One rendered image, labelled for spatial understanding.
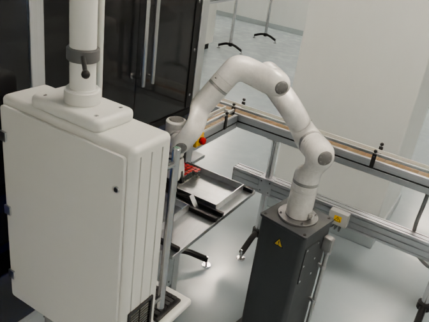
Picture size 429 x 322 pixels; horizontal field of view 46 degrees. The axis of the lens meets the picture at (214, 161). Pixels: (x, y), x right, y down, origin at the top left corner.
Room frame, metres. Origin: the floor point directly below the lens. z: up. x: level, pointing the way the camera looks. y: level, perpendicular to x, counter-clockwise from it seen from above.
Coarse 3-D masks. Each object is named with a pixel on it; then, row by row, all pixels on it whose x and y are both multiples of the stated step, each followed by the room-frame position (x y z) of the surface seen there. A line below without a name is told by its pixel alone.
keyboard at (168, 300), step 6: (156, 288) 1.46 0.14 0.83; (156, 294) 1.43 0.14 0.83; (168, 294) 1.43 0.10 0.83; (168, 300) 1.40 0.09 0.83; (174, 300) 1.41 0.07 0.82; (180, 300) 1.43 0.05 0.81; (168, 306) 1.38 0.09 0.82; (174, 306) 1.40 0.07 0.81; (156, 312) 1.33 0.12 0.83; (162, 312) 1.35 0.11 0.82; (168, 312) 1.36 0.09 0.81; (156, 318) 1.32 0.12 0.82
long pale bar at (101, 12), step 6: (102, 0) 1.68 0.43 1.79; (102, 6) 1.68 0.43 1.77; (102, 12) 1.68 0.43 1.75; (102, 18) 1.68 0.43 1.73; (102, 24) 1.68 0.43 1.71; (102, 30) 1.68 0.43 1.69; (102, 36) 1.68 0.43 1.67; (102, 42) 1.68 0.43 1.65; (102, 48) 1.68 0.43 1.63; (102, 54) 1.69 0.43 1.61; (102, 60) 1.69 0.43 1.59; (96, 66) 1.68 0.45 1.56; (102, 66) 1.69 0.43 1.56; (96, 72) 1.68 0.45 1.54; (102, 72) 1.69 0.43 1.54; (96, 78) 1.68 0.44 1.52; (102, 78) 1.69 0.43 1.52; (96, 84) 1.68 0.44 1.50
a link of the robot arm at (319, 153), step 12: (300, 144) 2.05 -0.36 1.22; (312, 144) 1.98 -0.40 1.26; (324, 144) 1.96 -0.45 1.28; (312, 156) 1.94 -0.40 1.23; (324, 156) 1.93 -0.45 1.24; (300, 168) 2.00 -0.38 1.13; (312, 168) 1.95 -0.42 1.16; (324, 168) 1.96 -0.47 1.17; (300, 180) 2.01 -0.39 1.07; (312, 180) 1.99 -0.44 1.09
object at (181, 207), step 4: (176, 200) 1.96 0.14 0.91; (164, 204) 1.95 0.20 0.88; (176, 204) 1.96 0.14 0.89; (180, 204) 1.95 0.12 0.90; (184, 204) 1.94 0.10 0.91; (188, 204) 1.93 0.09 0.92; (164, 208) 1.92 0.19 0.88; (176, 208) 1.93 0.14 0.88; (180, 208) 1.94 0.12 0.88; (184, 208) 1.90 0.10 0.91; (188, 208) 1.93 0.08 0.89; (164, 212) 1.89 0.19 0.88; (176, 212) 1.85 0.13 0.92; (180, 212) 1.87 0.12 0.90; (184, 212) 1.90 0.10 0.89; (164, 216) 1.86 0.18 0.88; (176, 216) 1.85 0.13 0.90; (180, 216) 1.87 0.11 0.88; (164, 220) 1.77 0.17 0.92; (164, 224) 1.77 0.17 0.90
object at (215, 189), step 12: (192, 180) 2.21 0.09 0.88; (204, 180) 2.23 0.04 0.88; (216, 180) 2.25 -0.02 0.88; (228, 180) 2.22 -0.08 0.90; (180, 192) 2.05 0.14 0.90; (192, 192) 2.09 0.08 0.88; (204, 192) 2.11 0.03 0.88; (216, 192) 2.13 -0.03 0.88; (228, 192) 2.14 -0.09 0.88; (216, 204) 1.96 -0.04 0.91
